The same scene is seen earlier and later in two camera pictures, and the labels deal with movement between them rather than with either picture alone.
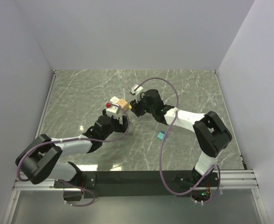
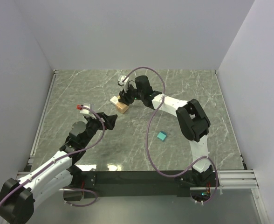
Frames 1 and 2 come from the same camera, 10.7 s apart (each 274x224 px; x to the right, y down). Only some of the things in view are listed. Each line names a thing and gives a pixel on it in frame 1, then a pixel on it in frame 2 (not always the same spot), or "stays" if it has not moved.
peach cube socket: [122, 103] stays
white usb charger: [114, 99] stays
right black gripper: [135, 106] to [125, 98]
